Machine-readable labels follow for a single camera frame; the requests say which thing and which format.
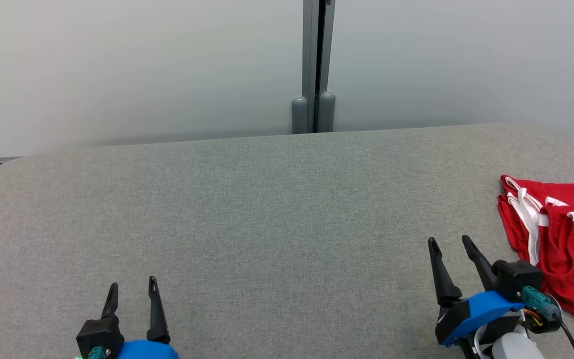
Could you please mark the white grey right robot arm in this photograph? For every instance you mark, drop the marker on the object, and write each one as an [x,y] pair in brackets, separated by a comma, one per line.
[513,346]

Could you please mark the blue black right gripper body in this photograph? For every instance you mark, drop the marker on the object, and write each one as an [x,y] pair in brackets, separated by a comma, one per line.
[476,311]

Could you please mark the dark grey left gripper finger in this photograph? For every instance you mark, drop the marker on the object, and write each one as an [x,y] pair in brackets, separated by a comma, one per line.
[157,311]
[110,301]

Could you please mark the grey rounded partition foot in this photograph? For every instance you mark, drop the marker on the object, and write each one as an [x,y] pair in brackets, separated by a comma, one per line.
[300,115]
[326,112]

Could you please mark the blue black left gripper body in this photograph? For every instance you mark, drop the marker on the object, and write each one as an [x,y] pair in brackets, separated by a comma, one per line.
[147,350]

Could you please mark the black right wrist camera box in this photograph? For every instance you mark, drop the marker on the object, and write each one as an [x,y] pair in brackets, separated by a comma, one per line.
[516,279]

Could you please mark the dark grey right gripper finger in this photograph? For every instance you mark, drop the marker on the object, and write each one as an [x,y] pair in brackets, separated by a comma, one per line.
[481,262]
[442,274]

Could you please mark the grey fabric upholstered surface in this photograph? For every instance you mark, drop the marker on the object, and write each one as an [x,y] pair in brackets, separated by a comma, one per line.
[217,224]

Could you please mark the grey partition frame post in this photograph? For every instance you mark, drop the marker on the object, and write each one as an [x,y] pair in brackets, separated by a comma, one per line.
[317,50]

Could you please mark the red white basketball jersey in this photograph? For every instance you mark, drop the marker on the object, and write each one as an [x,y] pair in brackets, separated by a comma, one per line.
[521,224]

